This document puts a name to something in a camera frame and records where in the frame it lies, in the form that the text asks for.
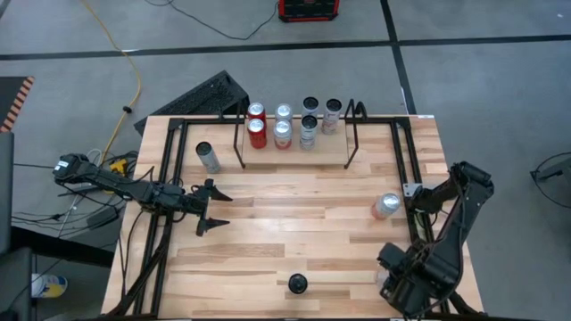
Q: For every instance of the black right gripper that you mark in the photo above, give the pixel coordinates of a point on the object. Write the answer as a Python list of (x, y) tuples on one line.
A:
[(406, 290)]

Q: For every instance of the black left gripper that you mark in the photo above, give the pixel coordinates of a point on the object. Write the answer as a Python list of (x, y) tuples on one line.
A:
[(203, 200)]

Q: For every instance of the red Coca-Cola can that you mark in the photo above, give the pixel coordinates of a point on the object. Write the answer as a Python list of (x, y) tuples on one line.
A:
[(256, 110), (257, 136)]

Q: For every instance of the raspberry lime sparkling water can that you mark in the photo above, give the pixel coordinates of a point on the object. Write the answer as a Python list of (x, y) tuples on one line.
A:
[(283, 138)]

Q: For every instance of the white and coral beverage can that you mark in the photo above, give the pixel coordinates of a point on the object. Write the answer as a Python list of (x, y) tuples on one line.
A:
[(386, 206), (283, 111)]

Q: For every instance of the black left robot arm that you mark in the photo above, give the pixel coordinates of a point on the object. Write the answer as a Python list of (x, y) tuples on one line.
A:
[(116, 183)]

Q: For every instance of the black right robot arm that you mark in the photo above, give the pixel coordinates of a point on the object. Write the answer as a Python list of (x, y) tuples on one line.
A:
[(446, 249)]

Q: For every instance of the white blue Celsius slim can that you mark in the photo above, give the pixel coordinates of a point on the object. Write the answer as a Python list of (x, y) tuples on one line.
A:
[(209, 158)]

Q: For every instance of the yellow power plug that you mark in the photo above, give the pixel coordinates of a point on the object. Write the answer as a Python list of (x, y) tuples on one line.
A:
[(118, 165)]

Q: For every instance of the white red Celsius slim can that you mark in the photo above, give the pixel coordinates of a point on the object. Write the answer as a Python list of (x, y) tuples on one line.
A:
[(297, 284)]

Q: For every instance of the black power brick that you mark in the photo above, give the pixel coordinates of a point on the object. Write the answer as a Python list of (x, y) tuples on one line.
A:
[(102, 217)]

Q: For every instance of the black perforated wedge stand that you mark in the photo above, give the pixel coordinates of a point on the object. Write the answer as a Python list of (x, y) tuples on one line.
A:
[(201, 98)]

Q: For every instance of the black flat power adapter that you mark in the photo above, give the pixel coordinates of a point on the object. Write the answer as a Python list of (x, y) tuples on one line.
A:
[(71, 192)]

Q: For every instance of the white yellow canister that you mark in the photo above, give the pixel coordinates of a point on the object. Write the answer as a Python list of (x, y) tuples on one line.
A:
[(51, 286)]

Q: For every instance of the grey stand leg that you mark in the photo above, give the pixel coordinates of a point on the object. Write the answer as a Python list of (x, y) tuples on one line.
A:
[(553, 171)]

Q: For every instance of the grey cabinet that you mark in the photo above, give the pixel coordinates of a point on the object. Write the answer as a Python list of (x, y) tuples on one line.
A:
[(5, 191), (15, 285)]

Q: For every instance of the red black equipment case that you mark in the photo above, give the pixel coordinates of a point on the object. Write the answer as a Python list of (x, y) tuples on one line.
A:
[(308, 11)]

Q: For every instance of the hazard striped black mat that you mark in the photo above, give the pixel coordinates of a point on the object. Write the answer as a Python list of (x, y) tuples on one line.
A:
[(11, 98)]

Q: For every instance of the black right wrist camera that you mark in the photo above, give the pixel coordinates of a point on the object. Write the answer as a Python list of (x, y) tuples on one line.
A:
[(392, 256)]

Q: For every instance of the black aluminium table frame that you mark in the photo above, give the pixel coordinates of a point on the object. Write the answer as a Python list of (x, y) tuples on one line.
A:
[(175, 124)]

